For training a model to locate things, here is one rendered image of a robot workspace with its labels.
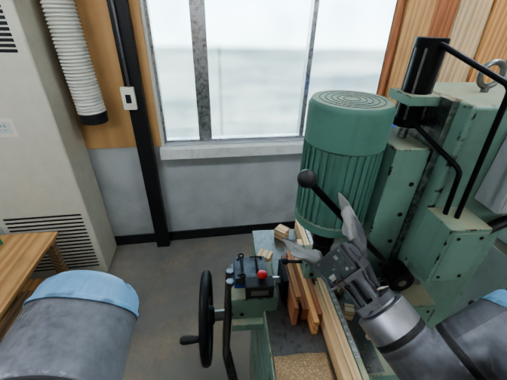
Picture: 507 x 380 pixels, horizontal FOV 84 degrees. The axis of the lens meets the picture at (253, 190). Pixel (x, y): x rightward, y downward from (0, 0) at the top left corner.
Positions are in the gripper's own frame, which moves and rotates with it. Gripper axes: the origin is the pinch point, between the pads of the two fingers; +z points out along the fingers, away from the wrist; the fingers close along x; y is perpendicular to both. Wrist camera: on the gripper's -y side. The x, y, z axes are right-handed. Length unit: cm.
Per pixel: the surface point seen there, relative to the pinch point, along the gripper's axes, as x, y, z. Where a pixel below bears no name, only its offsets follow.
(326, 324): 20.9, -21.8, -21.1
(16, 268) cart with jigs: 139, -11, 76
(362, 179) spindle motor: -12.2, -6.2, 0.0
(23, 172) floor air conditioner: 120, -17, 126
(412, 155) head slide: -22.6, -10.2, -2.0
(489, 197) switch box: -27.5, -17.2, -17.3
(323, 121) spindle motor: -14.7, 3.3, 12.0
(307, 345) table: 27.5, -18.7, -22.5
